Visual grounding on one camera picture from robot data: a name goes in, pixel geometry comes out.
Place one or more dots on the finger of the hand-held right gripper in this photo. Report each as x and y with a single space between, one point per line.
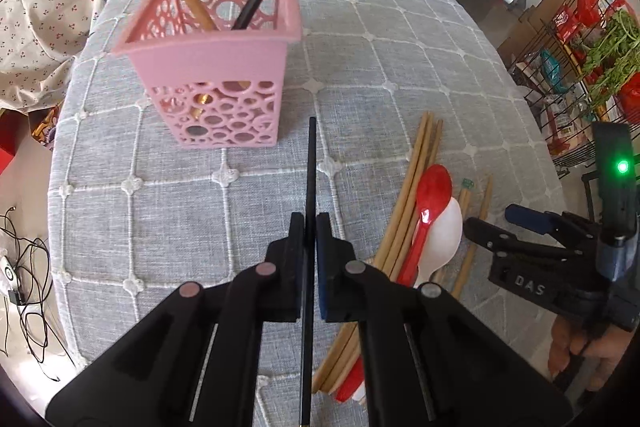
485 232
525 216

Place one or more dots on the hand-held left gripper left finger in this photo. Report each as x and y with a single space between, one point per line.
297 267

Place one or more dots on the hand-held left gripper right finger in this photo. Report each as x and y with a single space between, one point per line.
325 277

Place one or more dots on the green-tipped wooden chopstick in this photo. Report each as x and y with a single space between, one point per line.
465 199

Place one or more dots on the white plastic spoon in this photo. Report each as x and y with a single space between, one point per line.
445 232

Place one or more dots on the red plastic spoon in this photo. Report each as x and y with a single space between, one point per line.
434 192

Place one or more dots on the pink perforated utensil basket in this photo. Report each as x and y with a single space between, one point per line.
210 57

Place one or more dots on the person's right hand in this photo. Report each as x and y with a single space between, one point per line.
560 347

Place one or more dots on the green leafy vegetables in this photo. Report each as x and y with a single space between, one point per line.
612 47

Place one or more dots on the brown cardboard box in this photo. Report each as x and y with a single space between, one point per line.
540 22

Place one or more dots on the colourful printed box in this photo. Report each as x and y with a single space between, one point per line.
45 129

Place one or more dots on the small white device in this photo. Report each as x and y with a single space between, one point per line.
7 274

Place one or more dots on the red box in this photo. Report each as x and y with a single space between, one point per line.
10 142

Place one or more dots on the floral print cloth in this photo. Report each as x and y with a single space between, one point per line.
40 17

